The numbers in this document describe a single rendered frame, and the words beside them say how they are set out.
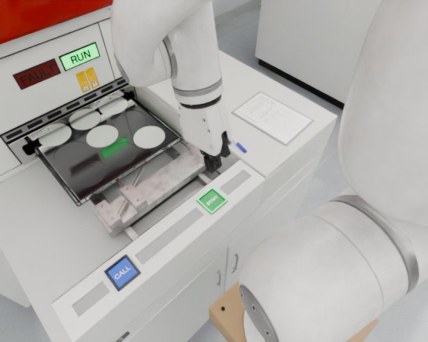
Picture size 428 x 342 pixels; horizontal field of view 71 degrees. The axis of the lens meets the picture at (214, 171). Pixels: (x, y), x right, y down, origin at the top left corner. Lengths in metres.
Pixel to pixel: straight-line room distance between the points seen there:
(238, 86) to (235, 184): 0.41
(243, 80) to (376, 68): 0.94
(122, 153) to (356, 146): 0.83
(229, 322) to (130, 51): 0.54
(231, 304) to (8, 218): 0.69
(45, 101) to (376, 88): 0.97
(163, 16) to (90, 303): 0.55
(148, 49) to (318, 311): 0.32
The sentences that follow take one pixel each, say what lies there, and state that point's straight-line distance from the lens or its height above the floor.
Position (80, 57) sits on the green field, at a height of 1.10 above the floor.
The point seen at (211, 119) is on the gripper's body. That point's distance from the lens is 0.51.
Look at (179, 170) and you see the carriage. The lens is 0.92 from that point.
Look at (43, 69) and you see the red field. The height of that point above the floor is 1.11.
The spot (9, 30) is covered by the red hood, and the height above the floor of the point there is 1.25.
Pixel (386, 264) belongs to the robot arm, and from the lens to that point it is 0.32.
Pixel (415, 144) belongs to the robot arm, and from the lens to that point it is 0.18.
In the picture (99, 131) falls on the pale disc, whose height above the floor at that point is 0.90.
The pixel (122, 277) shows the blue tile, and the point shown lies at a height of 0.96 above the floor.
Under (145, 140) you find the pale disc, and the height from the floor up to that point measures 0.90.
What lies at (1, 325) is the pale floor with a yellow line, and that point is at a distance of 1.92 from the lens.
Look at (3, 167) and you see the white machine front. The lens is 1.14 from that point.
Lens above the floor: 1.59
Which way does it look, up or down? 52 degrees down
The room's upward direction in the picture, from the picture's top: straight up
